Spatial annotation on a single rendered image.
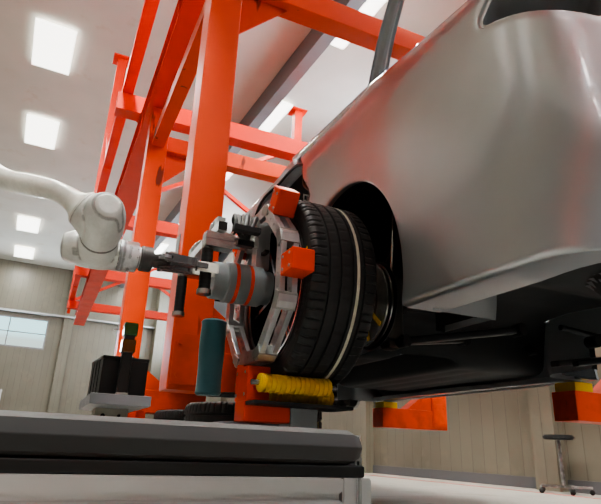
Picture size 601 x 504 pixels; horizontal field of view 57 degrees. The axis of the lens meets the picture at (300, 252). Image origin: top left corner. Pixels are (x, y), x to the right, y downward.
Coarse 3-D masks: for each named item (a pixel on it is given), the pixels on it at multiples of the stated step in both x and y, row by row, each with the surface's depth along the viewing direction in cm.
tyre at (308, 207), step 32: (320, 224) 176; (352, 224) 184; (320, 256) 168; (352, 256) 174; (320, 288) 165; (352, 288) 171; (320, 320) 167; (288, 352) 172; (320, 352) 170; (352, 352) 174
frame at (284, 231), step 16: (272, 224) 181; (288, 224) 180; (288, 240) 172; (240, 256) 211; (288, 288) 170; (272, 304) 168; (288, 304) 166; (240, 320) 210; (272, 320) 167; (288, 320) 169; (240, 336) 205; (240, 352) 194; (256, 352) 173; (272, 352) 173
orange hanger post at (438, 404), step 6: (432, 402) 490; (438, 402) 492; (444, 402) 495; (432, 408) 488; (438, 408) 490; (444, 408) 491; (438, 414) 488; (444, 414) 490; (438, 420) 486; (444, 420) 489; (438, 426) 484; (444, 426) 487
